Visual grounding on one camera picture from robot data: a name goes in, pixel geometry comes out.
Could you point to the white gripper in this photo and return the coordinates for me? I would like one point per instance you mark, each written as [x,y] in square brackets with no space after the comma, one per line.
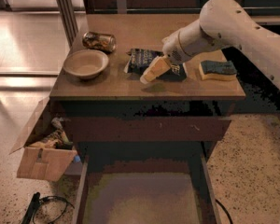
[174,48]

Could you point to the blue chip bag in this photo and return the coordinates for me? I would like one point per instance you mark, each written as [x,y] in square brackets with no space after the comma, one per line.
[140,60]

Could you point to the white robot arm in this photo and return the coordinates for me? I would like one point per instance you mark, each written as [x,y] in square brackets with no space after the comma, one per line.
[221,24]

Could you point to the brown wooden drawer cabinet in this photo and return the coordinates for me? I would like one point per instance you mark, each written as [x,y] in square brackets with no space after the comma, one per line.
[117,94]

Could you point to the top drawer front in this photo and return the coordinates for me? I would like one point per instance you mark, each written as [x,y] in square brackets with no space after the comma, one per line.
[147,129]

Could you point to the open middle drawer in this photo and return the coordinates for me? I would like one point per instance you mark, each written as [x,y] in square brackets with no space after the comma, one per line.
[147,192]

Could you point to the blue and yellow sponge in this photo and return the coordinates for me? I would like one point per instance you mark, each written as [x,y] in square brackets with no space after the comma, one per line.
[223,71]

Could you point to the crushed metal can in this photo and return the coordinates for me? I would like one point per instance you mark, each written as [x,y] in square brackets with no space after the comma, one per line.
[102,42]

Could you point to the beige ceramic bowl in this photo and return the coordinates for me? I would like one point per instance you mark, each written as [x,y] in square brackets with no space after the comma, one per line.
[86,64]

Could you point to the trash inside cardboard box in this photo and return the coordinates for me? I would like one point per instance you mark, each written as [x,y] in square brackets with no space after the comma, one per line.
[57,139]

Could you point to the cardboard box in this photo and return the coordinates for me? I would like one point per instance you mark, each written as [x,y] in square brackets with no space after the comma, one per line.
[47,152]

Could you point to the black stick on floor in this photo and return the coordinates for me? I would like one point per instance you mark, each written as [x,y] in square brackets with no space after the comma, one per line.
[32,207]

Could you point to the metal window frame post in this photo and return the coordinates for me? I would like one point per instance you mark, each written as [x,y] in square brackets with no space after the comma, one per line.
[69,20]

